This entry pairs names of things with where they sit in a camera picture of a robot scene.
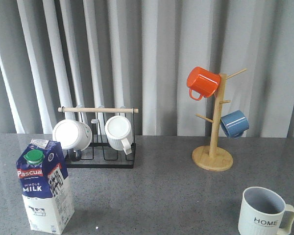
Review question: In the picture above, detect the blue white milk carton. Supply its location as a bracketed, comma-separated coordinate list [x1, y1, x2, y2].
[16, 139, 74, 235]

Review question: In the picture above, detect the cream HOME mug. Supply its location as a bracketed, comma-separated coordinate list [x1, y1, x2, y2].
[238, 187, 294, 235]

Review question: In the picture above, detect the white ribbed mug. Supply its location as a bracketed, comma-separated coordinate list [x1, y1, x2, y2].
[105, 116, 133, 155]

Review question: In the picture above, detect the orange mug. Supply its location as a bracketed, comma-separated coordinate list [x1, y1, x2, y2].
[187, 67, 221, 101]

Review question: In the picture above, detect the white round smiley mug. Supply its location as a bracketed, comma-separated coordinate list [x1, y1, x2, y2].
[52, 119, 93, 151]

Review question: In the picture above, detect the wooden mug tree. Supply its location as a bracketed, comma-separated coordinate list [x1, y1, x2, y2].
[192, 68, 247, 171]

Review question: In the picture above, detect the blue mug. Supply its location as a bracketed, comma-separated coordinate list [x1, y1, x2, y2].
[220, 110, 249, 139]

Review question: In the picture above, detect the grey pleated curtain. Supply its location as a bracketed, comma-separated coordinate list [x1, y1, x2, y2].
[0, 0, 294, 138]

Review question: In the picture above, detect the black wire mug rack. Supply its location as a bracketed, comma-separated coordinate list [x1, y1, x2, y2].
[58, 106, 139, 168]

